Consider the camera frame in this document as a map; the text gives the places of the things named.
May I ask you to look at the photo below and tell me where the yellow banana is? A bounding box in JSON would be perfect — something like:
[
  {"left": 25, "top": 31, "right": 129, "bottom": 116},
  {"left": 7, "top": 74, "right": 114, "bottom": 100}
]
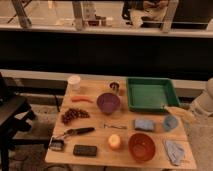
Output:
[{"left": 164, "top": 106, "right": 196, "bottom": 123}]

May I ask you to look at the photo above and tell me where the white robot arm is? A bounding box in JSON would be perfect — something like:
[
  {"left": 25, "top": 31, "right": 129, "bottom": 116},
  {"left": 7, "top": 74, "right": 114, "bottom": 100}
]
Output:
[{"left": 189, "top": 77, "right": 213, "bottom": 117}]

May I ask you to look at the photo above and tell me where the small metal cup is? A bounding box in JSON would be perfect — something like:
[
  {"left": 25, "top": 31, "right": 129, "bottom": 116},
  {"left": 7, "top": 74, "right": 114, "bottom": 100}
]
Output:
[{"left": 109, "top": 82, "right": 119, "bottom": 93}]

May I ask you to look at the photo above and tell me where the white plastic cup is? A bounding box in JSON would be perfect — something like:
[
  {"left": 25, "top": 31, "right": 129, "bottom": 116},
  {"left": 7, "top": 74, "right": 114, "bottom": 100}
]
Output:
[{"left": 68, "top": 75, "right": 81, "bottom": 91}]

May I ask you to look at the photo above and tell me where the blue plastic cup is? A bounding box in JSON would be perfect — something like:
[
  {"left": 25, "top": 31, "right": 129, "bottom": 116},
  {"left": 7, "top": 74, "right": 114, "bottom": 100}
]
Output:
[{"left": 163, "top": 115, "right": 178, "bottom": 131}]

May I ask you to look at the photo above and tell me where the purple bowl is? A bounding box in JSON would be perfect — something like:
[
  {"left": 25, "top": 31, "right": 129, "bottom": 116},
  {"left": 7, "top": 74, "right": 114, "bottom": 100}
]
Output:
[{"left": 96, "top": 93, "right": 120, "bottom": 114}]

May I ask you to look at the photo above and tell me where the green plastic tray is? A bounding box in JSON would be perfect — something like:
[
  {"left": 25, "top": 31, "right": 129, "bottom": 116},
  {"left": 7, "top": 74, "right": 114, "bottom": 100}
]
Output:
[{"left": 126, "top": 77, "right": 180, "bottom": 112}]

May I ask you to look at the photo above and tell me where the metal fork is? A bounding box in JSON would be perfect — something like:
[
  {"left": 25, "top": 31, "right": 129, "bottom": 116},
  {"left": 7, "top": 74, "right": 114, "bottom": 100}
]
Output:
[{"left": 103, "top": 123, "right": 127, "bottom": 130}]

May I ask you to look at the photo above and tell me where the bunch of dark grapes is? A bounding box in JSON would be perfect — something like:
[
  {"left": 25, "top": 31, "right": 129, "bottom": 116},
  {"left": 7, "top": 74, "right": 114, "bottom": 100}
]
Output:
[{"left": 61, "top": 108, "right": 90, "bottom": 125}]

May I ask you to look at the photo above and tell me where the yellow red apple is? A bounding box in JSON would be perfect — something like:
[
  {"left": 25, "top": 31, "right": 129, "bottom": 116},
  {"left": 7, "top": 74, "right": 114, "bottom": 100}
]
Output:
[{"left": 108, "top": 134, "right": 121, "bottom": 150}]

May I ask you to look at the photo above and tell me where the blue sponge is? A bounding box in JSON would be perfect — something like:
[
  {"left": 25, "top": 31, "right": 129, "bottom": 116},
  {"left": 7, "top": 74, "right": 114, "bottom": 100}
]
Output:
[{"left": 134, "top": 119, "right": 154, "bottom": 131}]

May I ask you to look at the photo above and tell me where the black rectangular block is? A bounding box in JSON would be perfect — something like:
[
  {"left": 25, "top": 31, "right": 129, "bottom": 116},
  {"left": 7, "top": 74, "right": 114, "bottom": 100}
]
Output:
[{"left": 73, "top": 145, "right": 97, "bottom": 157}]

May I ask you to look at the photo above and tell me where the red orange bowl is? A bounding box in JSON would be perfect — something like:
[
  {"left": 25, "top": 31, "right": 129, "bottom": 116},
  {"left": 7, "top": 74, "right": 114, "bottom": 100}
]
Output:
[{"left": 128, "top": 133, "right": 156, "bottom": 163}]

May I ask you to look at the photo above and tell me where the small black metal clip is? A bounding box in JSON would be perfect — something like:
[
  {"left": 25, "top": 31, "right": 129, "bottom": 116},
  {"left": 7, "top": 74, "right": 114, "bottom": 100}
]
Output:
[{"left": 49, "top": 138, "right": 64, "bottom": 151}]

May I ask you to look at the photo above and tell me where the blue grey cloth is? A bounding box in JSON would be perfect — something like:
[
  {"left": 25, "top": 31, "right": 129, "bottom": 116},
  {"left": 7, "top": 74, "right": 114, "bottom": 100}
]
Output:
[{"left": 164, "top": 140, "right": 185, "bottom": 166}]

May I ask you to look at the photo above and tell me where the black chair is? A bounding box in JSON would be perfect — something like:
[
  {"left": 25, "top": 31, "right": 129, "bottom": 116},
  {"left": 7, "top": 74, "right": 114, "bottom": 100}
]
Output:
[{"left": 0, "top": 73, "right": 37, "bottom": 171}]

